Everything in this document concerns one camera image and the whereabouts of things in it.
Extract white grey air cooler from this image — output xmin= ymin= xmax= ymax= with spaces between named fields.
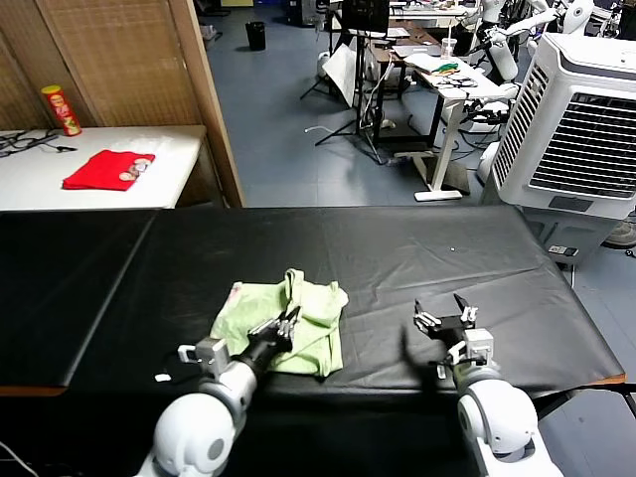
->
xmin=489 ymin=32 xmax=636 ymax=263

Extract grey laptop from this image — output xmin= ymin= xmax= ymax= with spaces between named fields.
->
xmin=394 ymin=43 xmax=443 ymax=58

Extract white standing desk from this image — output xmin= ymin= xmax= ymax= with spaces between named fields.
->
xmin=404 ymin=53 xmax=504 ymax=202

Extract black table leg frame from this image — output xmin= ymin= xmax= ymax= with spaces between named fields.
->
xmin=534 ymin=385 xmax=636 ymax=424

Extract white reflector board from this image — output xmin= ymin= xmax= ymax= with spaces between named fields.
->
xmin=322 ymin=42 xmax=359 ymax=105

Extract grey shoe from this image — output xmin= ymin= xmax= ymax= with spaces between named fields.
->
xmin=603 ymin=217 xmax=636 ymax=248

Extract white side table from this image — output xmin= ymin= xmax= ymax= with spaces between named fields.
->
xmin=0 ymin=123 xmax=209 ymax=212

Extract black trash bin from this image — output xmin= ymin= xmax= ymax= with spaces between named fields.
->
xmin=245 ymin=20 xmax=268 ymax=51

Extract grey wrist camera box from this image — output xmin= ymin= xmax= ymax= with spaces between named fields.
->
xmin=446 ymin=327 xmax=496 ymax=367
xmin=177 ymin=337 xmax=232 ymax=372

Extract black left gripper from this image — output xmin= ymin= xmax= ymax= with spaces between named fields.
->
xmin=240 ymin=305 xmax=303 ymax=372

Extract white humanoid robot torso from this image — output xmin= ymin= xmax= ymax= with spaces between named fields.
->
xmin=475 ymin=0 xmax=523 ymax=84

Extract white rounded robot base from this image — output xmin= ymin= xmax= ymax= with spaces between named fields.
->
xmin=476 ymin=139 xmax=504 ymax=186

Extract light green t-shirt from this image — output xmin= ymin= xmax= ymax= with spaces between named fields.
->
xmin=210 ymin=267 xmax=350 ymax=378

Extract red chips can yellow lid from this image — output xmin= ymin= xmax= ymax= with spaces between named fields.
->
xmin=40 ymin=83 xmax=83 ymax=137

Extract black wires on desk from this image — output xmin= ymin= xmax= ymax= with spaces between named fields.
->
xmin=439 ymin=70 xmax=481 ymax=90

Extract white paper stack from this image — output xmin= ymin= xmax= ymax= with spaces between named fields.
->
xmin=404 ymin=52 xmax=447 ymax=71

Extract folded red shirt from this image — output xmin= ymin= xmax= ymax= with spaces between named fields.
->
xmin=62 ymin=148 xmax=157 ymax=192

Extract black tripod stand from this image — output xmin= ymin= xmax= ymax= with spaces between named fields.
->
xmin=300 ymin=25 xmax=387 ymax=165

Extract thin white cable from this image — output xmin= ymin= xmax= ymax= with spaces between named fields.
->
xmin=0 ymin=439 xmax=39 ymax=477

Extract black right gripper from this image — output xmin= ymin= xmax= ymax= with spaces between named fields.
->
xmin=412 ymin=292 xmax=480 ymax=347

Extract white robot with round head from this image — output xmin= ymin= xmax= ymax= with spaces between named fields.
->
xmin=499 ymin=0 xmax=596 ymax=55

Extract black monitor on stand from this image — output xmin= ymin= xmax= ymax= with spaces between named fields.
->
xmin=342 ymin=0 xmax=392 ymax=36

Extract black cable bundle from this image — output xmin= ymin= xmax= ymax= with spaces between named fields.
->
xmin=0 ymin=128 xmax=80 ymax=158

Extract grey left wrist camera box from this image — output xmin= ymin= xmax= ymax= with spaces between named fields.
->
xmin=177 ymin=337 xmax=232 ymax=372

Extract black leather table cover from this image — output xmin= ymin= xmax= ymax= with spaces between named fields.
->
xmin=67 ymin=204 xmax=626 ymax=398
xmin=0 ymin=208 xmax=161 ymax=390

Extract brown wooden desk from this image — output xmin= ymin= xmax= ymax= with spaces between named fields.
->
xmin=370 ymin=25 xmax=444 ymax=145

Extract wooden folding screen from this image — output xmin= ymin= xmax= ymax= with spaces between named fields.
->
xmin=0 ymin=0 xmax=245 ymax=209

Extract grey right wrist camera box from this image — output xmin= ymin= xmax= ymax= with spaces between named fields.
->
xmin=446 ymin=327 xmax=496 ymax=367

